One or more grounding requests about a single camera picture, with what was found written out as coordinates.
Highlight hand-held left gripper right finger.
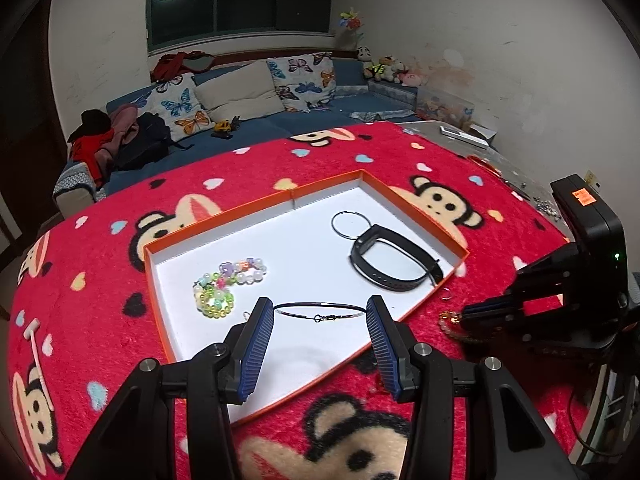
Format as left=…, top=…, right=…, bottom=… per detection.
left=366, top=295, right=571, bottom=480

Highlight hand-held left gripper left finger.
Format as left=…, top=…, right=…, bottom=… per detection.
left=65, top=297, right=275, bottom=480

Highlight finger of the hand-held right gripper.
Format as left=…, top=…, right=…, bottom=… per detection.
left=460, top=305, right=566, bottom=345
left=462, top=244, right=581, bottom=318

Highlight golden bead bracelet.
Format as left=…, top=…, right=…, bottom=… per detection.
left=439, top=311, right=468, bottom=343

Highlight colourful beaded bracelet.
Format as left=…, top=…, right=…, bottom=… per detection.
left=192, top=257, right=268, bottom=320

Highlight thin metal bangle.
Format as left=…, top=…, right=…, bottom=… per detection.
left=274, top=301, right=367, bottom=323

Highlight orange shallow cardboard box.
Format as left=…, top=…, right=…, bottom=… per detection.
left=143, top=170, right=471, bottom=427

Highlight black smart watch band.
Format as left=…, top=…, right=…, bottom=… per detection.
left=348, top=225, right=444, bottom=293

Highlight silver hoop ring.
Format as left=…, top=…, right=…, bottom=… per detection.
left=331, top=210, right=371, bottom=241

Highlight scattered small metal parts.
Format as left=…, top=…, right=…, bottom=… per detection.
left=530, top=195, right=563, bottom=221

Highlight orange item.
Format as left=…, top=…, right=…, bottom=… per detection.
left=467, top=155, right=501, bottom=177

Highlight red monkey print blanket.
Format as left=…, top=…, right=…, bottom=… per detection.
left=7, top=121, right=601, bottom=480

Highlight small cardboard box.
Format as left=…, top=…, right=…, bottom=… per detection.
left=467, top=124, right=498, bottom=147

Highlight white remote control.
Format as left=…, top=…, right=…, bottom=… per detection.
left=440, top=125, right=488, bottom=148

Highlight clear plastic storage bin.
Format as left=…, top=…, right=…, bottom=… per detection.
left=415, top=85, right=476, bottom=126

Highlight blue sofa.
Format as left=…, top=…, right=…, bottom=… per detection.
left=52, top=55, right=418, bottom=218

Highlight patterned grey cloth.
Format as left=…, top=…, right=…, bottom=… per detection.
left=350, top=107, right=416, bottom=123

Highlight yellow toy excavator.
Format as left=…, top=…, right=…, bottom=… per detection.
left=210, top=116, right=242, bottom=140

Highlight butterfly print pillow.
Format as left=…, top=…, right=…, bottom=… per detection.
left=135, top=72, right=217, bottom=143
left=266, top=51, right=337, bottom=113

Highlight red garment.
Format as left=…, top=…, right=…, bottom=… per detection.
left=70, top=130, right=116, bottom=188

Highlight pink garment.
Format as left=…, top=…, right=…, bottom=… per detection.
left=100, top=105, right=143, bottom=153

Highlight plush toy with yellow vest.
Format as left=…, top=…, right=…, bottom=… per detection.
left=364, top=56, right=397, bottom=82

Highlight beige pillow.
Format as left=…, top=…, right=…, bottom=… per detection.
left=194, top=60, right=286, bottom=122

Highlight black garment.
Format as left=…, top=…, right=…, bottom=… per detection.
left=67, top=109, right=113, bottom=143

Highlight red clothes pile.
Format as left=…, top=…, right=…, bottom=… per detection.
left=150, top=51, right=213, bottom=83

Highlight dark wooden door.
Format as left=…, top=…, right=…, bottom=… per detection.
left=0, top=35, right=68, bottom=256

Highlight colourful pinwheel flowers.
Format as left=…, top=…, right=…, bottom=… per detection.
left=337, top=7, right=366, bottom=43

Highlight dark window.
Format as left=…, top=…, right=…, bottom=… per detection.
left=146, top=0, right=335, bottom=58

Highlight black cable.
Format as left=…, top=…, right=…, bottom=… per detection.
left=567, top=390, right=601, bottom=456

